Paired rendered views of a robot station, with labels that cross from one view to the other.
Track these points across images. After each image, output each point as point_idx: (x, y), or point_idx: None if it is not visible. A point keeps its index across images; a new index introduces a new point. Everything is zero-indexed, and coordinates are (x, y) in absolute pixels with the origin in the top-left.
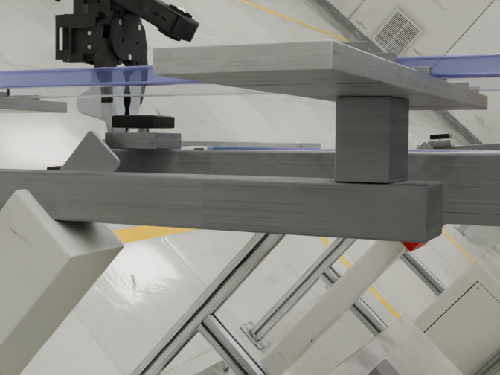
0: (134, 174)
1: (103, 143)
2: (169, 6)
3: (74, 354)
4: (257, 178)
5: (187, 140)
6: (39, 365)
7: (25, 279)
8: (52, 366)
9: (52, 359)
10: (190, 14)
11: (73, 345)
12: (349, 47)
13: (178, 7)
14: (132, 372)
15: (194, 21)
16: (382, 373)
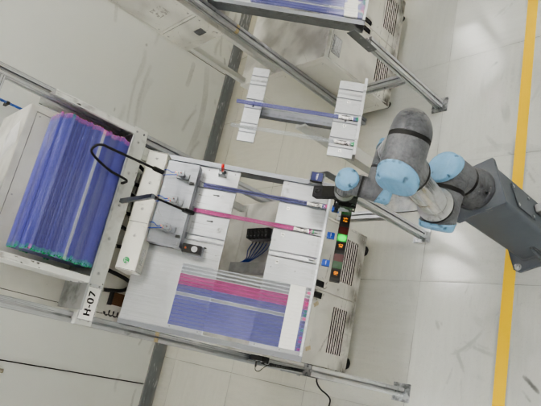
0: (289, 113)
1: (324, 171)
2: (320, 188)
3: (431, 398)
4: (270, 110)
5: (323, 227)
6: (435, 371)
7: None
8: (431, 378)
9: (434, 382)
10: (314, 192)
11: (435, 402)
12: (253, 71)
13: (317, 189)
14: (393, 385)
15: (312, 192)
16: (265, 263)
